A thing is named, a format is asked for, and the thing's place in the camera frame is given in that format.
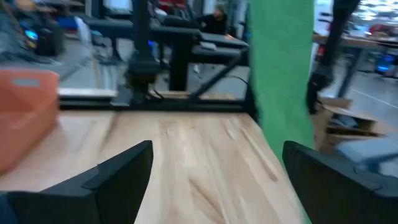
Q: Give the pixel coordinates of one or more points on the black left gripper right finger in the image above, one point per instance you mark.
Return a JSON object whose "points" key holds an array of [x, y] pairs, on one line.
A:
{"points": [[342, 196]]}

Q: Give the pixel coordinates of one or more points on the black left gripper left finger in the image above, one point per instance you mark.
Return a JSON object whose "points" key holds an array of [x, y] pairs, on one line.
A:
{"points": [[93, 199]]}

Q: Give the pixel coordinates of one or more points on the green knit bandage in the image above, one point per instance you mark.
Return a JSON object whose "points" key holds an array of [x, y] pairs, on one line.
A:
{"points": [[280, 77]]}

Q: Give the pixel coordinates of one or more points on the brown cardboard box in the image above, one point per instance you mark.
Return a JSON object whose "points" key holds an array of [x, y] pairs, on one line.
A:
{"points": [[345, 124]]}

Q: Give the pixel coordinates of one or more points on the orange plastic tub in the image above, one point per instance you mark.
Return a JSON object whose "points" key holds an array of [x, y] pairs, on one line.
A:
{"points": [[25, 118]]}

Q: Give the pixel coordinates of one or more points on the wooden table with grey legs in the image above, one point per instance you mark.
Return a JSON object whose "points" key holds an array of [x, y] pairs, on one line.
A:
{"points": [[357, 42]]}

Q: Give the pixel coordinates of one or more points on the person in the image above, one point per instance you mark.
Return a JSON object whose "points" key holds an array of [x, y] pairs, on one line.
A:
{"points": [[214, 21]]}

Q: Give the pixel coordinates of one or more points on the black table side rail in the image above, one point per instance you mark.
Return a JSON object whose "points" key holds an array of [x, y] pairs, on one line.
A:
{"points": [[186, 105]]}

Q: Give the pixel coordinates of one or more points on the black rig frame post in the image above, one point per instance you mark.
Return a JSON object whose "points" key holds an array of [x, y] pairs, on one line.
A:
{"points": [[339, 37]]}

